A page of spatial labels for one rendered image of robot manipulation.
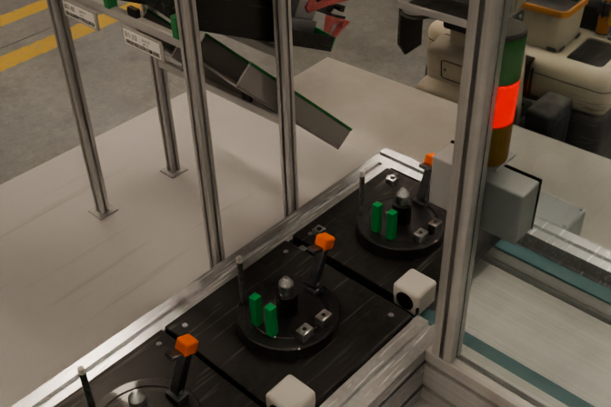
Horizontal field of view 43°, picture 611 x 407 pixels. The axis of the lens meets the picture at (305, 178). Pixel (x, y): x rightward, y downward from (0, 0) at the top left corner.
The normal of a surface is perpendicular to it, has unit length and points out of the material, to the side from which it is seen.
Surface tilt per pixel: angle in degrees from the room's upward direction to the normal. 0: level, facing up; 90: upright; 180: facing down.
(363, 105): 0
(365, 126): 0
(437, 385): 90
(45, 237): 0
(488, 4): 90
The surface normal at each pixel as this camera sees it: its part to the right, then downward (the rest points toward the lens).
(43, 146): -0.03, -0.80
